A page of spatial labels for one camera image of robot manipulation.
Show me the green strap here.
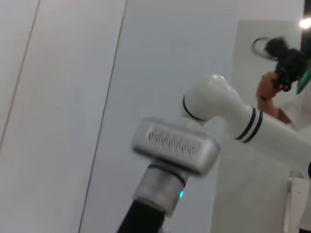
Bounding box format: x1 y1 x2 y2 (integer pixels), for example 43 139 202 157
295 69 311 95

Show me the dark controller cable loop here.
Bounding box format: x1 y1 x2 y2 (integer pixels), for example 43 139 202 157
252 36 276 60

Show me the person's bare hand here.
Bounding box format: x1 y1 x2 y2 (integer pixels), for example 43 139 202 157
256 71 280 102

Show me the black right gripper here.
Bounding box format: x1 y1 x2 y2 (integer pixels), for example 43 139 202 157
116 198 167 233

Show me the person's bare forearm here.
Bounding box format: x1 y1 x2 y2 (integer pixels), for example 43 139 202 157
266 96 296 128

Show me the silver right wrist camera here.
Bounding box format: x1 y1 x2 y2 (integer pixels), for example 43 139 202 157
130 116 221 179

